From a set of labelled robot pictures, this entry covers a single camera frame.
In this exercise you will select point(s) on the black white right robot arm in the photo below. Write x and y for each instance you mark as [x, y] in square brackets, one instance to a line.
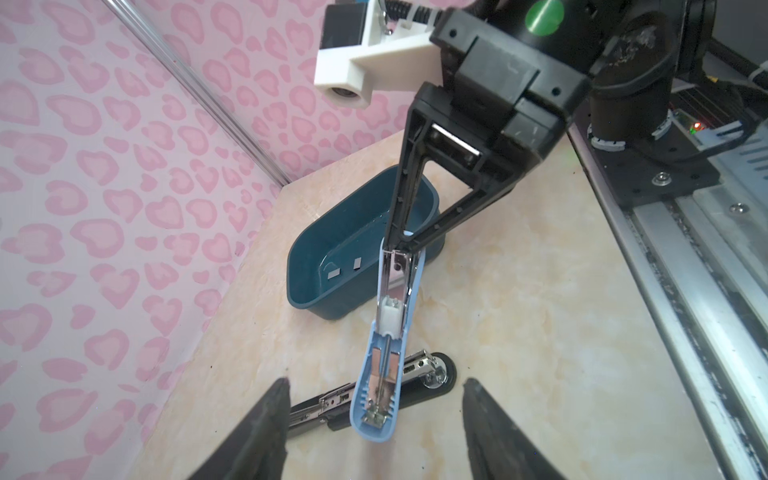
[633, 61]

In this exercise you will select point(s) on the light blue mini stapler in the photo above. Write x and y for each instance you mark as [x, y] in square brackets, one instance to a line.
[375, 402]

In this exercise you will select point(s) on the teal plastic tray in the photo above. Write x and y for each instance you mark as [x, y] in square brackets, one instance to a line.
[353, 228]

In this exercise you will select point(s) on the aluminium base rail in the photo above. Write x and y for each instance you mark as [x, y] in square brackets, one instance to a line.
[709, 309]

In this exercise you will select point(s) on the aluminium corner frame post right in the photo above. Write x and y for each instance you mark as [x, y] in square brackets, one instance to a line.
[146, 33]

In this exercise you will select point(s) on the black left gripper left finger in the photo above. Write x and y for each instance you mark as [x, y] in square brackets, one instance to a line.
[256, 447]

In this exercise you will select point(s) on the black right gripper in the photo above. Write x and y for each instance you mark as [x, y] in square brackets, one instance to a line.
[511, 81]

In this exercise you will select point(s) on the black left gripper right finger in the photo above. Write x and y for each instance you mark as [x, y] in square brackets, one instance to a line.
[497, 447]

